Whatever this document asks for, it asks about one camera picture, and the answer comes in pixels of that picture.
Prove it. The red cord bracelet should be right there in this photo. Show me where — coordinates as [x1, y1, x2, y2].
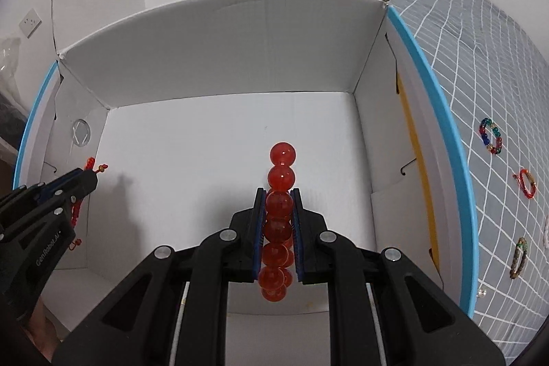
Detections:
[68, 156, 109, 253]
[513, 168, 538, 200]

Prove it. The brown wooden bead bracelet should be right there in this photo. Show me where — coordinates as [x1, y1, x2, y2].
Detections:
[508, 236, 530, 280]

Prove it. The red bead bracelet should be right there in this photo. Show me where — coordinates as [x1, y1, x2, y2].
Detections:
[257, 141, 298, 303]

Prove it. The multicolour bead bracelet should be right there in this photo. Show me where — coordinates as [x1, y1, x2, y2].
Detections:
[478, 117, 504, 155]

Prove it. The person left hand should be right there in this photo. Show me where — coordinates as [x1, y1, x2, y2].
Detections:
[23, 297, 60, 361]

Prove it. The white blue cardboard box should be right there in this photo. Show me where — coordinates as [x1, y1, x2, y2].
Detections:
[12, 0, 480, 337]

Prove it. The grey checked bed sheet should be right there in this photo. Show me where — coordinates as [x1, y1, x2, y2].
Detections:
[392, 0, 548, 365]

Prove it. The white wall socket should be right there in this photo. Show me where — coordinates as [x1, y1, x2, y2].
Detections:
[19, 8, 42, 38]

